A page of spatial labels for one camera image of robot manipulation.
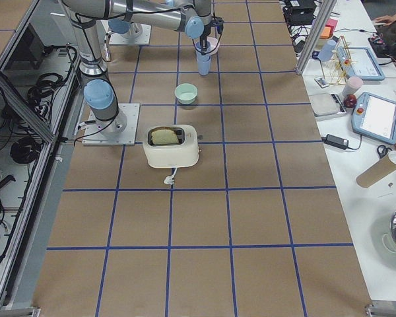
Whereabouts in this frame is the digital scale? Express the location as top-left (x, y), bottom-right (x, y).
top-left (309, 93), bottom-right (347, 121)

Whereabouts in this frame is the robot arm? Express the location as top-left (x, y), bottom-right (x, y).
top-left (108, 18), bottom-right (143, 39)
top-left (62, 1), bottom-right (214, 136)

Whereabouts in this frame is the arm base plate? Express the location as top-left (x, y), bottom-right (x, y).
top-left (82, 103), bottom-right (140, 146)
top-left (108, 24), bottom-right (152, 46)

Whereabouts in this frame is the cardboard tube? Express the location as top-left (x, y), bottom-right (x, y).
top-left (356, 151), bottom-right (396, 188)

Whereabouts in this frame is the mint green bowl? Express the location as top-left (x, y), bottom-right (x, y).
top-left (174, 83), bottom-right (198, 105)

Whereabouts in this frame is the red apple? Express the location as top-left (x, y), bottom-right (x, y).
top-left (343, 94), bottom-right (357, 109)

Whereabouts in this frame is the toaster white cable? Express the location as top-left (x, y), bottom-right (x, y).
top-left (164, 166), bottom-right (179, 186)

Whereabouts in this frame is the gold wire rack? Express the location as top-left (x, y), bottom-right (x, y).
top-left (320, 35), bottom-right (354, 85)

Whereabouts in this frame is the teach pendant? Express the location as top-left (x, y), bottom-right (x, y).
top-left (336, 46), bottom-right (385, 81)
top-left (351, 92), bottom-right (396, 145)

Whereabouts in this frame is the toast slice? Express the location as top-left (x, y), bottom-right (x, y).
top-left (151, 128), bottom-right (179, 145)

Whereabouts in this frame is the aluminium frame post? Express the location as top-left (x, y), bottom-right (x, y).
top-left (296, 0), bottom-right (337, 75)

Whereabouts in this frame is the cream white toaster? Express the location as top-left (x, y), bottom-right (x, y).
top-left (143, 125), bottom-right (199, 168)

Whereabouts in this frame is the black power adapter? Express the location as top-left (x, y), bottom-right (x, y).
top-left (321, 134), bottom-right (348, 150)

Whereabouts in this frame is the pink bowl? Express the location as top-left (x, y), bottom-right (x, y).
top-left (207, 36), bottom-right (220, 55)

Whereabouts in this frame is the teach pendant far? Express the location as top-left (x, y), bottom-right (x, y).
top-left (336, 46), bottom-right (385, 81)

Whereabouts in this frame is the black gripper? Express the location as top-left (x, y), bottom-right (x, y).
top-left (199, 31), bottom-right (209, 55)

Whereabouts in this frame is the pink cup on desk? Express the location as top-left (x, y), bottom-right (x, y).
top-left (342, 76), bottom-right (364, 97)

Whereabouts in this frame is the teach pendant near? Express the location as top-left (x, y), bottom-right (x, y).
top-left (351, 92), bottom-right (396, 145)

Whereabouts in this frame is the light blue cup on rack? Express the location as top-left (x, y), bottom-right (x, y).
top-left (317, 40), bottom-right (336, 62)

